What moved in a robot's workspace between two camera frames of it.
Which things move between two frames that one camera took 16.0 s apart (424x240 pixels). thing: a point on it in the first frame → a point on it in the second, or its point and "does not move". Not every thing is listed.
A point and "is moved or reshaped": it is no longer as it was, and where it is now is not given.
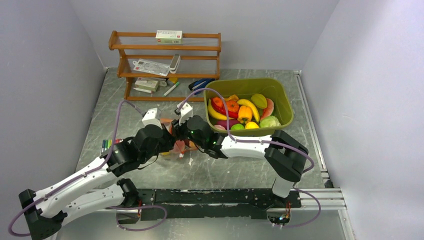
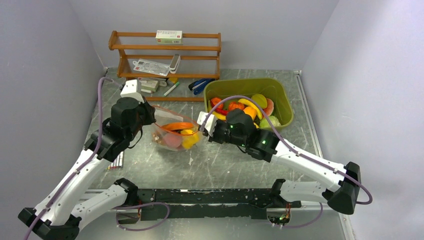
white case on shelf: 175,63 does not move
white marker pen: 166,93 does not move
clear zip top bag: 179,146 is moved or reshaped
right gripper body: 182,132 → 221,133
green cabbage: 269,121 does not move
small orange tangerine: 218,101 does not move
